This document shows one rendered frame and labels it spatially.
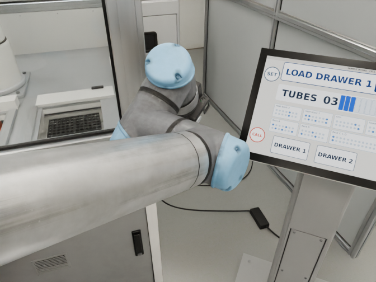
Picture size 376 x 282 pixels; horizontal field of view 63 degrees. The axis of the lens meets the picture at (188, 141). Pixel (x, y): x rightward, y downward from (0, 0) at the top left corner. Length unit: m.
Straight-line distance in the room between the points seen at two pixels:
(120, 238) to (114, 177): 0.97
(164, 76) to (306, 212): 0.75
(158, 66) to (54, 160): 0.28
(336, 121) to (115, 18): 0.59
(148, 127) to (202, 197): 1.63
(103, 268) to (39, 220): 1.14
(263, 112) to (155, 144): 0.57
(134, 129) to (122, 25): 0.36
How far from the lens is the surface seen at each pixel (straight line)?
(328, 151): 0.85
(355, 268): 1.95
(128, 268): 1.39
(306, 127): 0.85
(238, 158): 0.40
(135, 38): 0.79
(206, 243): 1.83
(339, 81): 0.88
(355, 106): 0.87
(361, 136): 0.87
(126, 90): 0.84
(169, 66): 0.48
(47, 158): 0.25
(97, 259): 1.31
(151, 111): 0.48
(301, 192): 1.03
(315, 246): 1.21
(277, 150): 0.84
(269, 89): 0.87
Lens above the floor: 1.49
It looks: 36 degrees down
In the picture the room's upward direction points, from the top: straight up
